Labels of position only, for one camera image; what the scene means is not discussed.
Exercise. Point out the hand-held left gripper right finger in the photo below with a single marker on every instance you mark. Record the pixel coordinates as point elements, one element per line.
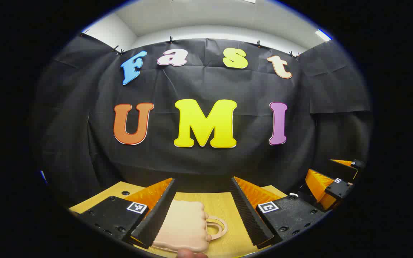
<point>249,215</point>

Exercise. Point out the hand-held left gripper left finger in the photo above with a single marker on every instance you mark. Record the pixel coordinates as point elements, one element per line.
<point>156,215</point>

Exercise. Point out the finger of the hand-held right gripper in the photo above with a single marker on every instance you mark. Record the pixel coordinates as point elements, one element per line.
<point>342,170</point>
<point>317,182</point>

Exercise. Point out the ceiling light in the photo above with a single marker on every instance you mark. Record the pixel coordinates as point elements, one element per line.
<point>323,34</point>

